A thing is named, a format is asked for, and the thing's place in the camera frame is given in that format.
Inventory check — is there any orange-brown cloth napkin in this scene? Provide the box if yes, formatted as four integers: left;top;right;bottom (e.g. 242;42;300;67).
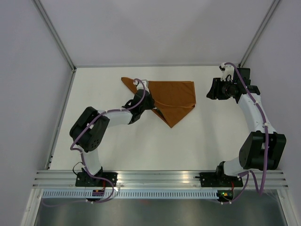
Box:
121;77;196;128

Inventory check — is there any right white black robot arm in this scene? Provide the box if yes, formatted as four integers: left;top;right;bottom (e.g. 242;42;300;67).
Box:
207;64;286;186

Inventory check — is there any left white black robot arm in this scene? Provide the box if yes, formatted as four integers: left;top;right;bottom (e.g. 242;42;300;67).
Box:
69;89;155;186

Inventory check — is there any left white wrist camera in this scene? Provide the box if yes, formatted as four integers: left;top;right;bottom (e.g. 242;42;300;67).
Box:
133;79;150;93

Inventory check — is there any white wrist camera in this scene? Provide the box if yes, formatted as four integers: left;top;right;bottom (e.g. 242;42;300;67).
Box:
219;63;235;81
133;79;150;93

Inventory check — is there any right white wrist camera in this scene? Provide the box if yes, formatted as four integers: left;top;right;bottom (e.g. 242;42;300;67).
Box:
219;63;235;81

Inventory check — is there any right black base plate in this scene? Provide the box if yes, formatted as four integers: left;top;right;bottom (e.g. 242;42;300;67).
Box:
198;172;244;188

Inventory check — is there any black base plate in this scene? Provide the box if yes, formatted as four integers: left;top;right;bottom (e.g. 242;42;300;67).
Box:
198;172;244;188
75;171;118;187

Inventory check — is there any right aluminium frame post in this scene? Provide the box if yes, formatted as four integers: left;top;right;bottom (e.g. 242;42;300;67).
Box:
238;0;282;67

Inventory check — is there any aluminium frame post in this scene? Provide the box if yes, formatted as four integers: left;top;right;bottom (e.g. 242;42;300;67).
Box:
238;0;282;67
32;0;76;72

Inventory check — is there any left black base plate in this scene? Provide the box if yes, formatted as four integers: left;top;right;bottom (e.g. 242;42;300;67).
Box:
75;171;118;187

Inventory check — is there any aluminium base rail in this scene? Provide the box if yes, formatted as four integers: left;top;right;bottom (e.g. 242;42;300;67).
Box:
32;170;288;190

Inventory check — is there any white slotted cable duct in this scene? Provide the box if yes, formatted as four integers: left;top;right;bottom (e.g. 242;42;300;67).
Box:
42;189;218;199

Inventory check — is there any left aluminium frame post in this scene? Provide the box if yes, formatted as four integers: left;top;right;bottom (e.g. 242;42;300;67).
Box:
32;0;76;72

